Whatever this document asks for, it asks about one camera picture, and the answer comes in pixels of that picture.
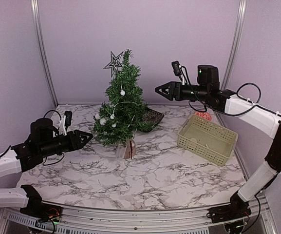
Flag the silver star ornament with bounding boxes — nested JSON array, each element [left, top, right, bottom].
[[103, 51, 124, 77]]

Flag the red white round ornament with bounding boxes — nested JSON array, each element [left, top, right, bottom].
[[194, 111, 212, 121]]

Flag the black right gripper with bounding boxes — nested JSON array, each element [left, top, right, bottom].
[[155, 81, 209, 102]]

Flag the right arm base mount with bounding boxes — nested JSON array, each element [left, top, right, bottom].
[[206, 192, 251, 223]]

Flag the round wooden tree base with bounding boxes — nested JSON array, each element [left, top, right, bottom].
[[116, 140, 130, 159]]

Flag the black mesh object behind tree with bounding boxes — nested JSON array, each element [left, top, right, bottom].
[[138, 108, 165, 133]]

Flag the left aluminium frame post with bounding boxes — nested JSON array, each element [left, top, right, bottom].
[[30, 0, 58, 107]]

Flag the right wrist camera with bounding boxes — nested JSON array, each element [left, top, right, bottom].
[[171, 61, 187, 85]]

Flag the aluminium frame post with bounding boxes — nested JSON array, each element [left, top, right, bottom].
[[30, 0, 58, 107], [221, 0, 247, 89]]

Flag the front aluminium rail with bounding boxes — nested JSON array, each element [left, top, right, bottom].
[[0, 196, 278, 234]]

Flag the green perforated plastic basket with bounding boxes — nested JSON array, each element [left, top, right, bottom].
[[177, 115, 238, 166]]

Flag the right aluminium frame post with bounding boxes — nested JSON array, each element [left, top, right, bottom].
[[221, 0, 247, 89]]

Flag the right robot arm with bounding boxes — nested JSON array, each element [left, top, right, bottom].
[[155, 61, 281, 218]]

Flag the small green christmas tree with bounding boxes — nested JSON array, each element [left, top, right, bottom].
[[93, 49, 147, 146]]

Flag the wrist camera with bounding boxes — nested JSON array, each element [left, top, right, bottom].
[[171, 61, 187, 85], [58, 111, 73, 136]]

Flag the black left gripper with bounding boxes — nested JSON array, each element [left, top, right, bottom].
[[39, 130, 93, 158]]

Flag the red reindeer ornament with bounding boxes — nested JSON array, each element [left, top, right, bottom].
[[129, 140, 135, 159]]

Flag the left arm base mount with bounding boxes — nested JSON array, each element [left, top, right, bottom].
[[20, 185, 62, 220]]

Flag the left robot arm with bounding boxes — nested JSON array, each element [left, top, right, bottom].
[[0, 118, 93, 217]]

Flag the white ball string lights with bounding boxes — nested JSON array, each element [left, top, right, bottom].
[[93, 84, 138, 159]]

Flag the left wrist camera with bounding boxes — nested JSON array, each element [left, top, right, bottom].
[[58, 111, 73, 136]]

